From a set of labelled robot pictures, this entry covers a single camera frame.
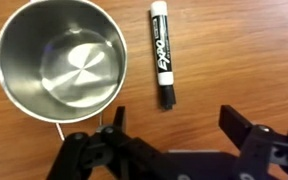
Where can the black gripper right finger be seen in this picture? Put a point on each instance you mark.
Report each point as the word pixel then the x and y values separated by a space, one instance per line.
pixel 260 146

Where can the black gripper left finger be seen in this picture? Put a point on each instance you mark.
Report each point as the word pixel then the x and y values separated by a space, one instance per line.
pixel 84 153

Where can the black white Expo marker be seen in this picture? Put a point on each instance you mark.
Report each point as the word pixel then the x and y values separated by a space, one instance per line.
pixel 162 50

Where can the stainless steel cup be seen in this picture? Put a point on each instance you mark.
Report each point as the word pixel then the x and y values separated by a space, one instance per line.
pixel 60 63

